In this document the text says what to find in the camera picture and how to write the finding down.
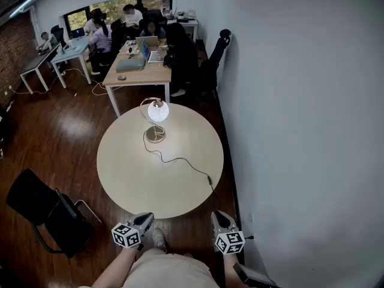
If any dark-top desk with white legs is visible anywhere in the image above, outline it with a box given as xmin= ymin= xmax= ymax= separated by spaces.
xmin=19 ymin=42 xmax=62 ymax=95

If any closed grey laptop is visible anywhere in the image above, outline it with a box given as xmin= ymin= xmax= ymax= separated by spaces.
xmin=115 ymin=58 xmax=146 ymax=73

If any wooden desk with white legs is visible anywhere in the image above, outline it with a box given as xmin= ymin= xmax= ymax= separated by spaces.
xmin=101 ymin=39 xmax=172 ymax=118

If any person's white shoe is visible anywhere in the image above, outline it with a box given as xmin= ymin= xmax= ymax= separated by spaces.
xmin=152 ymin=227 xmax=167 ymax=252

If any globe table lamp brass base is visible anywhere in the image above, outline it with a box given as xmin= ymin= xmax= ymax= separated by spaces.
xmin=139 ymin=97 xmax=170 ymax=144

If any person's left forearm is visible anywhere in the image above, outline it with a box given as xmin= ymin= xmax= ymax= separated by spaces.
xmin=91 ymin=244 xmax=142 ymax=288

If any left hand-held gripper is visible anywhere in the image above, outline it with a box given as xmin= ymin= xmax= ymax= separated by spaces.
xmin=111 ymin=212 xmax=155 ymax=250

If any person's right forearm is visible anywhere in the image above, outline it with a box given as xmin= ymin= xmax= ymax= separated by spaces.
xmin=223 ymin=252 xmax=241 ymax=288

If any black lamp cable with switch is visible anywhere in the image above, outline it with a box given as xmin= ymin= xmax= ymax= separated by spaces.
xmin=142 ymin=130 xmax=223 ymax=212

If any small white desk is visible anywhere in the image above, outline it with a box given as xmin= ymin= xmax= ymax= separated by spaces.
xmin=166 ymin=17 xmax=199 ymax=41

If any open silver laptop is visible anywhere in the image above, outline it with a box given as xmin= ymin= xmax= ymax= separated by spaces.
xmin=135 ymin=35 xmax=160 ymax=49
xmin=140 ymin=39 xmax=166 ymax=64

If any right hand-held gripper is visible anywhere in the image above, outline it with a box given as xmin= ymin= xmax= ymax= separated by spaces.
xmin=211 ymin=210 xmax=246 ymax=255

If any person's light shirt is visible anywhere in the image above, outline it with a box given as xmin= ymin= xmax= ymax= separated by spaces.
xmin=121 ymin=247 xmax=223 ymax=288

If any black high-back office chair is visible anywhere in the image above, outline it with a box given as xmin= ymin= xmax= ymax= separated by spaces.
xmin=198 ymin=28 xmax=232 ymax=101

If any light blue desk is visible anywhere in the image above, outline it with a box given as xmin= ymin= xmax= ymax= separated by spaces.
xmin=50 ymin=36 xmax=92 ymax=89

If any black-framed window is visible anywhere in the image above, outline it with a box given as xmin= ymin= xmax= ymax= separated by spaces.
xmin=63 ymin=0 xmax=173 ymax=38

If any black folding chair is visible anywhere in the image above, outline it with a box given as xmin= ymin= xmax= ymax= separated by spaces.
xmin=5 ymin=168 xmax=103 ymax=259

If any ceiling light tube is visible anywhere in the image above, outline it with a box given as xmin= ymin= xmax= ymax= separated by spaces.
xmin=8 ymin=0 xmax=41 ymax=19

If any white floor cable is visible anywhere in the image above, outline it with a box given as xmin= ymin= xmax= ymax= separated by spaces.
xmin=11 ymin=67 xmax=121 ymax=97

